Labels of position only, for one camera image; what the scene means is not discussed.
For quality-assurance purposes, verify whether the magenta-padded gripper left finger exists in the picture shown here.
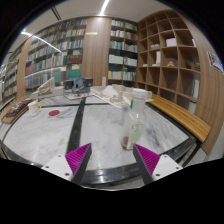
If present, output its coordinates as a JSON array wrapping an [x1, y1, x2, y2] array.
[[40, 142, 93, 185]]

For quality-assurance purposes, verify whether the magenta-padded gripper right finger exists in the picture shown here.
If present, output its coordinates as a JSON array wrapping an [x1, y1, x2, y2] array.
[[132, 143, 184, 185]]

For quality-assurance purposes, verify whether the clear plastic drink bottle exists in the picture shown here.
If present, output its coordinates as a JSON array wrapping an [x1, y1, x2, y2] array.
[[120, 88, 148, 152]]

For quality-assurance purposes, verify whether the flat round red coaster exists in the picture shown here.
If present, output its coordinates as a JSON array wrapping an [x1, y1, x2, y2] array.
[[48, 109, 61, 117]]

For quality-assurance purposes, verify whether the long wooden bench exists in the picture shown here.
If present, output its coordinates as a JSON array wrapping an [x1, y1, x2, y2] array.
[[148, 94, 212, 143]]

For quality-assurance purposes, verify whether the white mug with yellow rim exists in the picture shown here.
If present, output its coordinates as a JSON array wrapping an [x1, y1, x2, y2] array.
[[27, 99, 43, 118]]

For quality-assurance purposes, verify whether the white architectural site model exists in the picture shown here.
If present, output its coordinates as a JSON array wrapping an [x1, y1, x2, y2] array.
[[89, 83, 154, 109]]

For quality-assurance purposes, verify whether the beige architectural model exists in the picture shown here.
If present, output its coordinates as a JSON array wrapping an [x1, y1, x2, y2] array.
[[32, 77, 65, 100]]

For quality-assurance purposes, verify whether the open wooden cubby shelf unit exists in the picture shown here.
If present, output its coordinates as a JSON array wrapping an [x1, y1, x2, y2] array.
[[136, 9, 203, 114]]

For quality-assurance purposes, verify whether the long curved book shelf unit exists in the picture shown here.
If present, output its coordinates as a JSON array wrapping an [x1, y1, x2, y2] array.
[[0, 18, 89, 101]]

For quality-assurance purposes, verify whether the tall narrow book shelf unit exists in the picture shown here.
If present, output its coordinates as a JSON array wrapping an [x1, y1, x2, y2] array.
[[107, 18, 139, 88]]

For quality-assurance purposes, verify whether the ceiling light strip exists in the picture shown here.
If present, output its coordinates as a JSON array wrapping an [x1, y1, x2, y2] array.
[[99, 0, 111, 17]]

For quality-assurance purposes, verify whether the wall poster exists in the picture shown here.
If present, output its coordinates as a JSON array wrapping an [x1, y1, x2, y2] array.
[[206, 50, 224, 74]]

